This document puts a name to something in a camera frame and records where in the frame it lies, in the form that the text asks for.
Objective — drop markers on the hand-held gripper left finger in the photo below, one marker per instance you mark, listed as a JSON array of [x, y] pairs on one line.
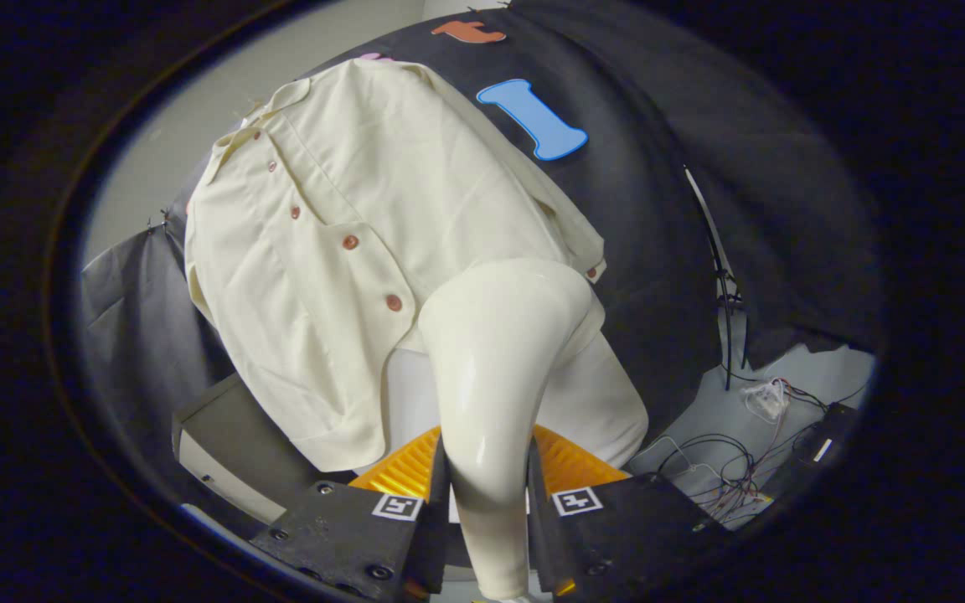
[[348, 532]]

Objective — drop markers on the black backdrop cloth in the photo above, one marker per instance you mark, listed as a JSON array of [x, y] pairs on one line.
[[658, 251]]

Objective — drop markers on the white garment steamer head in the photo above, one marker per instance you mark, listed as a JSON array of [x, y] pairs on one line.
[[499, 360]]

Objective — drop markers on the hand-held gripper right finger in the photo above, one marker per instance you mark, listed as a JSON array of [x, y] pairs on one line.
[[625, 528]]

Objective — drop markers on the grey drawer cabinet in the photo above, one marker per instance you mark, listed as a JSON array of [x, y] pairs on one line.
[[231, 427]]

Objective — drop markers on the white garment board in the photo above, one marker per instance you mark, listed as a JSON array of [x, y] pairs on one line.
[[604, 410]]

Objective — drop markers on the cream button shirt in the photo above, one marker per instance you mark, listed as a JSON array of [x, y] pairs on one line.
[[323, 335]]

